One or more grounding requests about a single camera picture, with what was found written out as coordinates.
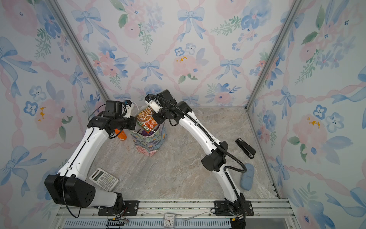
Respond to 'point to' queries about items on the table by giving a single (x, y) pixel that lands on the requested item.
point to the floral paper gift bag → (149, 145)
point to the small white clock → (169, 221)
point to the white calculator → (104, 179)
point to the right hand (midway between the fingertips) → (155, 112)
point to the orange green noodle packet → (146, 120)
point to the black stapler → (247, 149)
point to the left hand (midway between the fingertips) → (135, 120)
